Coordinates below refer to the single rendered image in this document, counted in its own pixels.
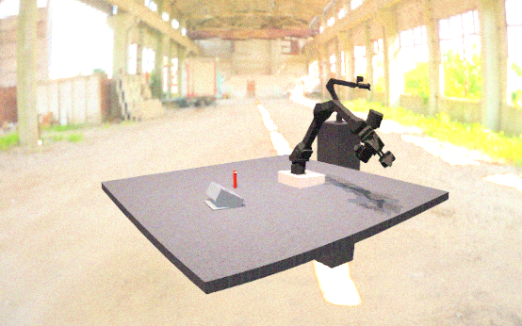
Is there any white flat panel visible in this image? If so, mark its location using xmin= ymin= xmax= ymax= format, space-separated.
xmin=204 ymin=182 xmax=244 ymax=211

